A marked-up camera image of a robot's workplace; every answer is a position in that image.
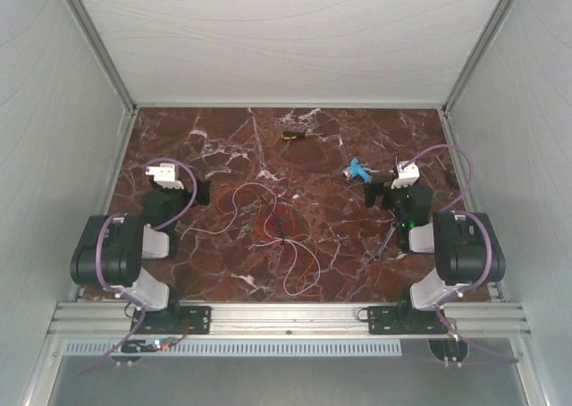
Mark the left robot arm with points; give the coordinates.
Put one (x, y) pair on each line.
(110, 254)

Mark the slotted grey cable duct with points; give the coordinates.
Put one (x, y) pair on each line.
(267, 348)

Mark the black screwdriver far right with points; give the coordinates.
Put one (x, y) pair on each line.
(449, 175)

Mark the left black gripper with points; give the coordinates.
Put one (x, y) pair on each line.
(204, 192)

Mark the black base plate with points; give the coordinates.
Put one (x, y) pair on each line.
(386, 320)
(194, 320)

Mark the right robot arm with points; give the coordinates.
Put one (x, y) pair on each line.
(466, 251)

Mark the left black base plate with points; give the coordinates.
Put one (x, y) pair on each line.
(194, 320)

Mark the aluminium front rail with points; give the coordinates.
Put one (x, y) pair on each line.
(296, 319)

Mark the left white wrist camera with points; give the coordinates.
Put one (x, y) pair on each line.
(164, 176)

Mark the yellow black screwdriver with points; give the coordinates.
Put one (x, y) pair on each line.
(298, 135)

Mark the silver wrench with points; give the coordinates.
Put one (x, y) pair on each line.
(386, 240)

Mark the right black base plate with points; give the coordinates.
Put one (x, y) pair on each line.
(386, 320)

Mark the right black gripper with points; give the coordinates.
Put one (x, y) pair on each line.
(380, 188)

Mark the blue plastic tool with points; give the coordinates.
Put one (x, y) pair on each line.
(354, 170)

